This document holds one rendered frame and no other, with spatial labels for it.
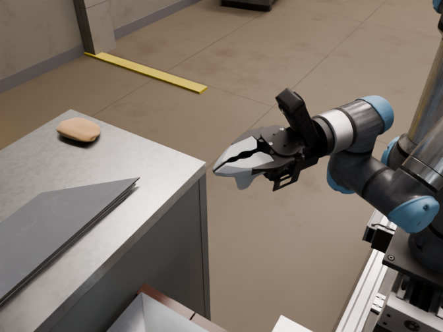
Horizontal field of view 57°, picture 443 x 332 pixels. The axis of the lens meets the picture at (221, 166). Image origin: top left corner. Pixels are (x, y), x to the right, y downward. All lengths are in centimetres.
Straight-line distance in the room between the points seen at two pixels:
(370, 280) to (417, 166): 137
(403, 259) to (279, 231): 144
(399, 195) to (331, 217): 188
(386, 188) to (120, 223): 67
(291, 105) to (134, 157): 79
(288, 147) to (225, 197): 202
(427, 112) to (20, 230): 100
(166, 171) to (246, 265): 118
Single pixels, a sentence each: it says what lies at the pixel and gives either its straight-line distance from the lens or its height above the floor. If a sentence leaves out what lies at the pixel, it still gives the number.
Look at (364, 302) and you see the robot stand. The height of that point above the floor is 23.
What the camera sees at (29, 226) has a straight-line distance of 115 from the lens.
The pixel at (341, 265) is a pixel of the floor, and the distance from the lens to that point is 239.
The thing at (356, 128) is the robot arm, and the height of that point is 145.
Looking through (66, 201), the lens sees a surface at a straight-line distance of 118.
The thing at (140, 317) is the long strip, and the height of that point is 87.
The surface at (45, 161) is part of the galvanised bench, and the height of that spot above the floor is 105.
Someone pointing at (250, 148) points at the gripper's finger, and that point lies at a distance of 64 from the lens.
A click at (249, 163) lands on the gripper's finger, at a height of 146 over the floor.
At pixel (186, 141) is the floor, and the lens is 314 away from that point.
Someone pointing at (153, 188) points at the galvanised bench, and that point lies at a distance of 119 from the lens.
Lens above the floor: 185
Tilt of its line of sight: 40 degrees down
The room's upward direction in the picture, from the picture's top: straight up
